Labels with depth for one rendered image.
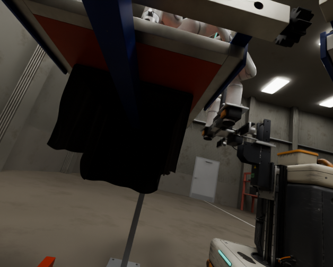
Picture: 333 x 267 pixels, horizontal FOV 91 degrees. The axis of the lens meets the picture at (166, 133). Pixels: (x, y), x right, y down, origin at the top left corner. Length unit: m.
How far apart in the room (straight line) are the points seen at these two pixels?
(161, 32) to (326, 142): 13.37
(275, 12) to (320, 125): 13.32
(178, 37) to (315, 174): 1.07
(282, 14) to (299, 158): 1.10
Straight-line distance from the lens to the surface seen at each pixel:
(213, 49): 0.47
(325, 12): 0.48
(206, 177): 9.35
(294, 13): 0.52
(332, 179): 1.33
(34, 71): 4.83
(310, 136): 13.02
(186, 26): 0.94
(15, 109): 4.61
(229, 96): 1.14
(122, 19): 0.34
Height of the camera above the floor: 0.63
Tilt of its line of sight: 15 degrees up
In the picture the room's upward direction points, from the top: 13 degrees clockwise
